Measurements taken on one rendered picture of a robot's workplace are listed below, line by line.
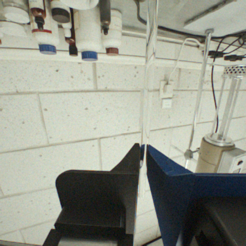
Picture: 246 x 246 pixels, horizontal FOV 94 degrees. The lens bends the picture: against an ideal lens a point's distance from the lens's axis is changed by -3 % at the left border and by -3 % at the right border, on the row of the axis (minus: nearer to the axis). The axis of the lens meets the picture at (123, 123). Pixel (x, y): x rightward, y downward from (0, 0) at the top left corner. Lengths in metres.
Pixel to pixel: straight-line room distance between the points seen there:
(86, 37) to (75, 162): 0.52
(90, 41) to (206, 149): 0.50
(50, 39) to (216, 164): 0.63
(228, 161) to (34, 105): 0.70
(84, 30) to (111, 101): 0.29
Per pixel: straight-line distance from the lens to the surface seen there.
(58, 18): 0.41
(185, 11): 0.48
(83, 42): 0.38
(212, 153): 0.51
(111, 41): 0.41
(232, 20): 0.56
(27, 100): 0.58
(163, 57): 0.63
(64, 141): 0.60
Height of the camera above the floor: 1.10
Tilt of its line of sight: 18 degrees up
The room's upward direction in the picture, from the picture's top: 180 degrees clockwise
